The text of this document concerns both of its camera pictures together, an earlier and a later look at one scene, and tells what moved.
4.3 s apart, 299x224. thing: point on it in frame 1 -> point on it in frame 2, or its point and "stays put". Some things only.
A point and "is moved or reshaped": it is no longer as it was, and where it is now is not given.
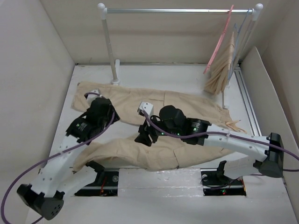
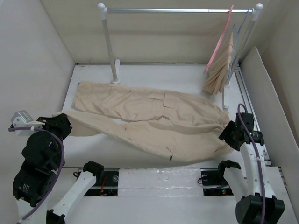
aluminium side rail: x=246 y=100 stays put
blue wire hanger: x=238 y=31 stays put
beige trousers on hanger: x=217 y=78 stays put
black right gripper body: x=146 y=129 -> x=228 y=135
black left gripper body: x=107 y=120 -> x=61 y=129
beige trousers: x=119 y=152 is moved or reshaped
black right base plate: x=215 y=182 stays put
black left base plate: x=105 y=184 stays put
